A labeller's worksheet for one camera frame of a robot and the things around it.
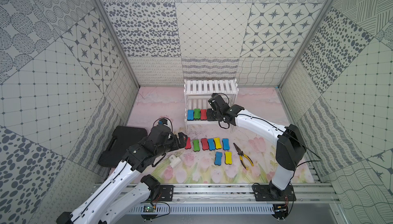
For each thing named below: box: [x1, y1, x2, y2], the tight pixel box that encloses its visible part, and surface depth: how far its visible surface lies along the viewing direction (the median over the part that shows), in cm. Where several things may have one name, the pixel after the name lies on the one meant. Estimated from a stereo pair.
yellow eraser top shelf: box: [213, 137, 223, 150], surface depth 92 cm
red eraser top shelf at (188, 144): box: [184, 137, 192, 150], surface depth 94 cm
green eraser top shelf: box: [192, 139, 201, 152], surface depth 92 cm
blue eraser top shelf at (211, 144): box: [207, 138, 216, 151], surface depth 91 cm
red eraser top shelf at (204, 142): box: [200, 137, 209, 151], surface depth 92 cm
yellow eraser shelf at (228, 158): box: [224, 151, 233, 165], surface depth 86 cm
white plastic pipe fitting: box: [168, 154, 182, 169], surface depth 84 cm
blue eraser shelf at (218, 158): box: [213, 151, 223, 166], surface depth 88 cm
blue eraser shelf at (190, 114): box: [187, 109, 195, 121], surface depth 88 cm
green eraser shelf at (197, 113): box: [193, 108, 201, 120], surface depth 90 cm
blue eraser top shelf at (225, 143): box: [222, 138, 230, 151], surface depth 92 cm
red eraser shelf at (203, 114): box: [200, 108, 207, 121], surface depth 88 cm
